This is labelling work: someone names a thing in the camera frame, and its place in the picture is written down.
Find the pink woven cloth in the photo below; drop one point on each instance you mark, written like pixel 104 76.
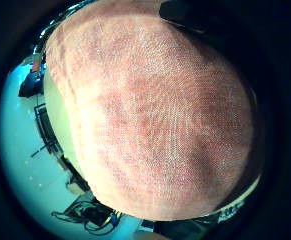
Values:
pixel 151 116

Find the small red box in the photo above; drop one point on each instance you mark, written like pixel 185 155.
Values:
pixel 35 66

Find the dark blue chair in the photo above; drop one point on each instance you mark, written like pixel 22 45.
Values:
pixel 31 85

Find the white printed edge strip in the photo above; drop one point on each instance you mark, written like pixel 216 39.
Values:
pixel 233 208

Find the black metal stand frame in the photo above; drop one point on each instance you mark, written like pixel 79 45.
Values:
pixel 45 126

